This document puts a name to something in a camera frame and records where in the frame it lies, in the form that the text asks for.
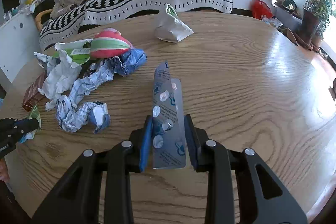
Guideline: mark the blue white paper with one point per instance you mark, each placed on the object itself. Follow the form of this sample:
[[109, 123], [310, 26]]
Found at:
[[72, 113]]

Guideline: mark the silver pill blister pack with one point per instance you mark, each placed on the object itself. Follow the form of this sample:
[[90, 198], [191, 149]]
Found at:
[[169, 143]]

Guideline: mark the yellow green packet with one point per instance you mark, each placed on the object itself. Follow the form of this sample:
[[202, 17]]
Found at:
[[31, 125]]

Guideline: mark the red plastic bag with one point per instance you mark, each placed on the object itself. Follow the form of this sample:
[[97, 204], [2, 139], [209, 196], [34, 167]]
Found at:
[[260, 10]]

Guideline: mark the person left hand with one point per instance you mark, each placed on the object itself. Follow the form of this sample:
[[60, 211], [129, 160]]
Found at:
[[4, 175]]

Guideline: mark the green white torn carton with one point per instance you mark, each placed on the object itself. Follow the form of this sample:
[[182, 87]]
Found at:
[[77, 53]]

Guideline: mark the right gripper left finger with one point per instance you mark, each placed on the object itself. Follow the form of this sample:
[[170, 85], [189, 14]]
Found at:
[[98, 184]]

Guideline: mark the silver foil pouch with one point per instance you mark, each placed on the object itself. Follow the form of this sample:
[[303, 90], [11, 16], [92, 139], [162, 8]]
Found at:
[[169, 27]]

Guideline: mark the dark blue crumpled wrapper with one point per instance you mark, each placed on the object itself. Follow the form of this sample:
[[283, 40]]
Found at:
[[129, 62]]

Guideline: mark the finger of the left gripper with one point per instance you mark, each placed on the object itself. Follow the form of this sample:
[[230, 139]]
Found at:
[[10, 126]]

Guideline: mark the brown clothing pile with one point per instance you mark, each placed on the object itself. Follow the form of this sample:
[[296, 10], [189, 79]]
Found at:
[[65, 6]]

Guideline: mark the white cabinet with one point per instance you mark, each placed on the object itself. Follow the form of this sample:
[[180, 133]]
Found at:
[[19, 42]]

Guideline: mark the red green striped ball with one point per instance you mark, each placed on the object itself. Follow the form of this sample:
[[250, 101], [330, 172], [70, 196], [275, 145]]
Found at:
[[109, 43]]

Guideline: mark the potted green plant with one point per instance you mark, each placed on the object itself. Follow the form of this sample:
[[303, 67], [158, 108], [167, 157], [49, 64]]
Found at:
[[316, 19]]

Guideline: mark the red cardboard box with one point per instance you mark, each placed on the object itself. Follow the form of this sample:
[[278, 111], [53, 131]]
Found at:
[[32, 95]]

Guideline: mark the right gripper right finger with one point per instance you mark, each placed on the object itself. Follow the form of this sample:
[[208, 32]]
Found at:
[[262, 196]]

